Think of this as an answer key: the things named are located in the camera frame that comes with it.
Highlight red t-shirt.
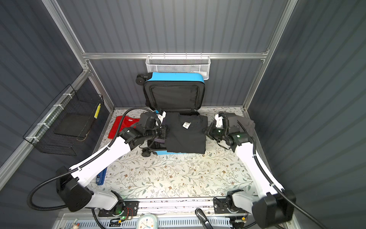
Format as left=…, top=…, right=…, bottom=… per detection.
left=108, top=115, right=141, bottom=140

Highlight black t-shirt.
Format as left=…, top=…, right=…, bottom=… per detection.
left=164, top=113, right=208, bottom=154

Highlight blue hardshell suitcase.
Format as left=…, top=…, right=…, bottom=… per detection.
left=136, top=73, right=205, bottom=157

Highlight purple trousers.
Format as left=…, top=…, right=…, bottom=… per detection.
left=154, top=138, right=165, bottom=148

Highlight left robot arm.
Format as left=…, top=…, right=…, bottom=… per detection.
left=56, top=112, right=166, bottom=212

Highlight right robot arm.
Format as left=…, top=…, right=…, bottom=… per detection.
left=206, top=112, right=296, bottom=229

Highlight grey folded towel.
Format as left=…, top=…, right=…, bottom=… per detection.
left=237, top=116, right=255, bottom=137

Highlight yellow marker in basket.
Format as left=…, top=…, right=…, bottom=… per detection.
left=93, top=103, right=101, bottom=119

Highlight blue flat object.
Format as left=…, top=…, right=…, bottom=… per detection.
left=96, top=168, right=107, bottom=186

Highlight small white clock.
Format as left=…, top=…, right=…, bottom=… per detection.
left=135, top=214, right=159, bottom=229

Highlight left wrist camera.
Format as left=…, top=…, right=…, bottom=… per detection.
left=157, top=111, right=166, bottom=123

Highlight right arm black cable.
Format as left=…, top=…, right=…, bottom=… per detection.
left=237, top=120, right=329, bottom=229

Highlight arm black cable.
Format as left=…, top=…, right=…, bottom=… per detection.
left=237, top=120, right=329, bottom=229
left=26, top=107, right=155, bottom=229

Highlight white wire mesh basket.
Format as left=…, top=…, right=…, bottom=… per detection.
left=145, top=55, right=211, bottom=80

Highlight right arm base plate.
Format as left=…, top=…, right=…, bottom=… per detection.
left=213, top=197, right=253, bottom=214

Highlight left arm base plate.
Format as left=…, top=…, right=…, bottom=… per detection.
left=98, top=201, right=139, bottom=219

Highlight black handle tool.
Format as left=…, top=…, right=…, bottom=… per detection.
left=195, top=208, right=212, bottom=229

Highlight black wire wall basket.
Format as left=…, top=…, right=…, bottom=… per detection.
left=23, top=88, right=104, bottom=156

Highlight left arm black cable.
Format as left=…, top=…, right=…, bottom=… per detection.
left=26, top=107, right=155, bottom=229

